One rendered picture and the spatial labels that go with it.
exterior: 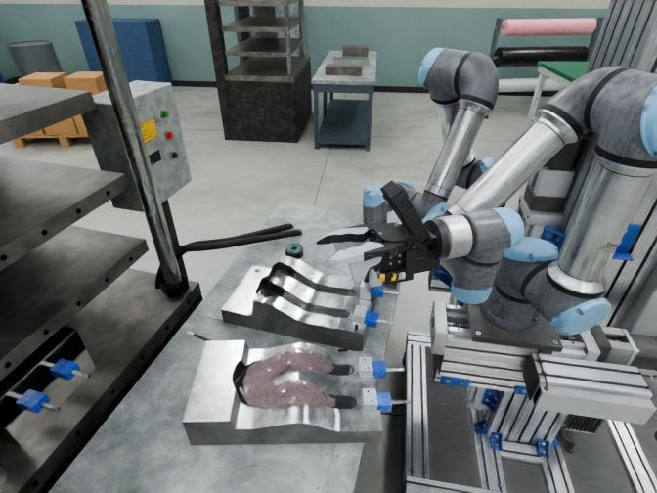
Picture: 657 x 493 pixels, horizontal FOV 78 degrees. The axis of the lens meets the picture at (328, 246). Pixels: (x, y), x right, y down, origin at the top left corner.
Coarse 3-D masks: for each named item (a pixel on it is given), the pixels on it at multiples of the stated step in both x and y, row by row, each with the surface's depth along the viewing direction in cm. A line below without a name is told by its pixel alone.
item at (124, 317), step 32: (128, 288) 159; (192, 288) 159; (96, 320) 145; (128, 320) 145; (160, 320) 145; (96, 352) 133; (128, 352) 133; (96, 384) 122; (64, 416) 114; (96, 416) 119; (0, 448) 106; (32, 448) 106; (64, 448) 109; (32, 480) 101
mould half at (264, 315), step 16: (288, 256) 151; (256, 272) 155; (304, 272) 147; (320, 272) 151; (240, 288) 148; (256, 288) 148; (288, 288) 139; (304, 288) 142; (352, 288) 143; (240, 304) 141; (256, 304) 132; (272, 304) 131; (288, 304) 134; (320, 304) 137; (336, 304) 137; (352, 304) 136; (368, 304) 136; (224, 320) 141; (240, 320) 139; (256, 320) 136; (272, 320) 134; (288, 320) 132; (304, 320) 131; (320, 320) 131; (336, 320) 131; (352, 320) 130; (304, 336) 134; (320, 336) 132; (336, 336) 130; (352, 336) 128
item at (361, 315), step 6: (360, 306) 132; (354, 312) 129; (360, 312) 129; (366, 312) 131; (372, 312) 131; (354, 318) 129; (360, 318) 128; (366, 318) 129; (372, 318) 129; (372, 324) 129; (390, 324) 129
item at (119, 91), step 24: (96, 0) 101; (96, 24) 103; (96, 48) 107; (120, 72) 111; (120, 96) 113; (120, 120) 117; (144, 144) 124; (144, 168) 126; (144, 192) 130; (168, 240) 143; (168, 264) 148; (168, 288) 152
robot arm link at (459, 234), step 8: (448, 216) 70; (456, 216) 70; (448, 224) 68; (456, 224) 68; (464, 224) 68; (448, 232) 68; (456, 232) 68; (464, 232) 68; (456, 240) 67; (464, 240) 68; (456, 248) 68; (464, 248) 69; (448, 256) 69; (456, 256) 70
